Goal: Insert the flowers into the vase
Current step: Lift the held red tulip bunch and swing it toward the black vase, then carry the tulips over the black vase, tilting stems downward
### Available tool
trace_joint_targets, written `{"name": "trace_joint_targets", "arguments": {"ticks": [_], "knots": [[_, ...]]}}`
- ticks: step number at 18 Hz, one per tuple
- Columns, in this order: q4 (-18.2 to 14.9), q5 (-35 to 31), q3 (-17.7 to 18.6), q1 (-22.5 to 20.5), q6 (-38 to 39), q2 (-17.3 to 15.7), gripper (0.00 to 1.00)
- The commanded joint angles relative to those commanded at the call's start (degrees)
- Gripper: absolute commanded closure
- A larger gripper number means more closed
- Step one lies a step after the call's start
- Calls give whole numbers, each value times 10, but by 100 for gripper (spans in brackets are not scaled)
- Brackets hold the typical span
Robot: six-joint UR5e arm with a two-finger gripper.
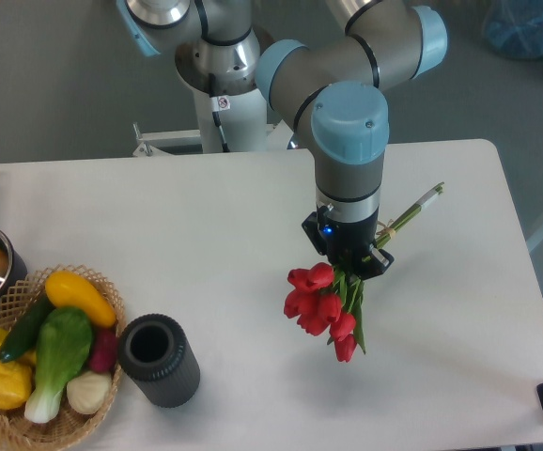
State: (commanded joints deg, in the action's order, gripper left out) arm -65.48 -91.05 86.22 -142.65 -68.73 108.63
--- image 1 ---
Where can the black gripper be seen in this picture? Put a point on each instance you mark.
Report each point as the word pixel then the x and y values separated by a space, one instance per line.
pixel 351 247

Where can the red tulip bouquet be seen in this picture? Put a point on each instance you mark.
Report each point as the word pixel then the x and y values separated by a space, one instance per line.
pixel 323 299

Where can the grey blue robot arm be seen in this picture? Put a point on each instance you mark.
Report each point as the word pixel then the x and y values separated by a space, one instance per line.
pixel 331 98

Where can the dark grey ribbed vase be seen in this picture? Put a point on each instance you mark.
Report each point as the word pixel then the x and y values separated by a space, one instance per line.
pixel 154 352

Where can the red radish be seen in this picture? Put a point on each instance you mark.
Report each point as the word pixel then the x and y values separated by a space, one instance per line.
pixel 103 354

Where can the blue plastic bag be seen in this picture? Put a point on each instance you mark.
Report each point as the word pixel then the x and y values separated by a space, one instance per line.
pixel 514 29

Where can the yellow squash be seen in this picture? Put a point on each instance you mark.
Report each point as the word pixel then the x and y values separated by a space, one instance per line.
pixel 69 289

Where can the green bok choy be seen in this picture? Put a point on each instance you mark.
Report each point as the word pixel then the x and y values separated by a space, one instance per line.
pixel 64 343

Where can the white garlic bulb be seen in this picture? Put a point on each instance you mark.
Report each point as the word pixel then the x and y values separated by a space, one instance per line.
pixel 87 392

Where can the dark green cucumber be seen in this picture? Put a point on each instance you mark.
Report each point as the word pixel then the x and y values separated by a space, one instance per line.
pixel 23 335

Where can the yellow pumpkin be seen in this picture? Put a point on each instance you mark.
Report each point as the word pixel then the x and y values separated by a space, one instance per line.
pixel 15 385

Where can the woven wicker basket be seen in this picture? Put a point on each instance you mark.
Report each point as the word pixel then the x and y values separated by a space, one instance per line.
pixel 69 427

